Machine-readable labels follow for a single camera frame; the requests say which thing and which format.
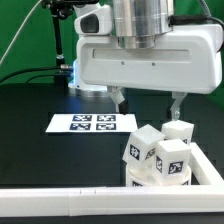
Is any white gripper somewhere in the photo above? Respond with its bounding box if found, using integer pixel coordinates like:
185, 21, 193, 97
77, 24, 223, 120

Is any white round stool seat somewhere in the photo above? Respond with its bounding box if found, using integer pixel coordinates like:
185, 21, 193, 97
126, 165, 192, 187

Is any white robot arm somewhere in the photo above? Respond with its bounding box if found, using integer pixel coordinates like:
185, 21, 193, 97
73, 0, 224, 120

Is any white marker sheet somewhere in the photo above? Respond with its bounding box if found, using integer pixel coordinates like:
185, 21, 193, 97
46, 114, 137, 133

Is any white L-shaped fence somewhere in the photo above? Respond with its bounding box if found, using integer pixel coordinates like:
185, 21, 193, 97
0, 143, 224, 217

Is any black cable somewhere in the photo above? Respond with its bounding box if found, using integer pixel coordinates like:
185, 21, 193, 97
0, 65, 73, 85

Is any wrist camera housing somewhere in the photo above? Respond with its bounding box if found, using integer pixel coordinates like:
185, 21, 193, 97
74, 5, 113, 36

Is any black camera stand pole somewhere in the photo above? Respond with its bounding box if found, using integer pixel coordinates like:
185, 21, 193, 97
40, 0, 100, 84

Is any white cable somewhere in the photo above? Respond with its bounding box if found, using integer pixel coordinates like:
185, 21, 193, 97
0, 0, 43, 66

